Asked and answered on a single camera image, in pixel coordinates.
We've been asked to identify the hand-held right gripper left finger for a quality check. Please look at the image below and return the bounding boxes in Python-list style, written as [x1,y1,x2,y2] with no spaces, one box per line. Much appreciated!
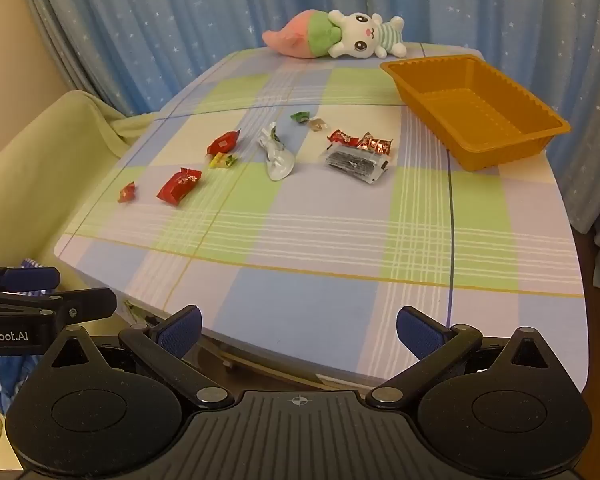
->
[42,305,236,408]

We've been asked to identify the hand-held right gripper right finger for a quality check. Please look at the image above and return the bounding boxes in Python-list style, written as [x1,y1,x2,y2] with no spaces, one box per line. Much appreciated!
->
[366,305,558,408]

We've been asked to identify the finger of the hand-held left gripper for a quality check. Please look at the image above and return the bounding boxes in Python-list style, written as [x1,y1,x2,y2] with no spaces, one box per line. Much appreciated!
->
[0,264,62,293]
[0,287,117,329]

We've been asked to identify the red snack packet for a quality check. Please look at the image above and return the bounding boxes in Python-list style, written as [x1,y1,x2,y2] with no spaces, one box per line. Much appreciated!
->
[156,166,203,208]
[206,128,243,157]

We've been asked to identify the black seaweed packet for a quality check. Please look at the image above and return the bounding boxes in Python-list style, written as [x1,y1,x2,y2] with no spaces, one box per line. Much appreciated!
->
[325,146,390,185]

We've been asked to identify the silver foil pouch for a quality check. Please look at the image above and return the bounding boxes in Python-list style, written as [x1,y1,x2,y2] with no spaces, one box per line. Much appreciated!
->
[257,122,297,181]

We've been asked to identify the orange plastic tray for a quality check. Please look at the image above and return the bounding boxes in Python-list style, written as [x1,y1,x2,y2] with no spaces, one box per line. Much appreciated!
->
[380,54,572,172]

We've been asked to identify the blue white patterned cloth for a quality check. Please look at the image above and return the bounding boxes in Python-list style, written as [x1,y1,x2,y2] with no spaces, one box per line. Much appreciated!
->
[0,258,56,416]

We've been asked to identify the light green cloth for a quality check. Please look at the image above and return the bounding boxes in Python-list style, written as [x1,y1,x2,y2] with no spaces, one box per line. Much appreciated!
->
[0,90,153,291]

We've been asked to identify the plaid tablecloth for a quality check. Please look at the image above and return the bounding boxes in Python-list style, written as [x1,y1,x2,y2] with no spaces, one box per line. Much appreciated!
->
[54,42,588,393]

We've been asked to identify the blue star curtain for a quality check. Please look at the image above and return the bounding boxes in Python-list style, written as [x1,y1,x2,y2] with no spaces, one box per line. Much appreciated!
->
[17,0,600,308]

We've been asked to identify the white rabbit plush toy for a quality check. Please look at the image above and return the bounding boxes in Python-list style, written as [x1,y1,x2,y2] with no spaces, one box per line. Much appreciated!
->
[261,10,407,59]

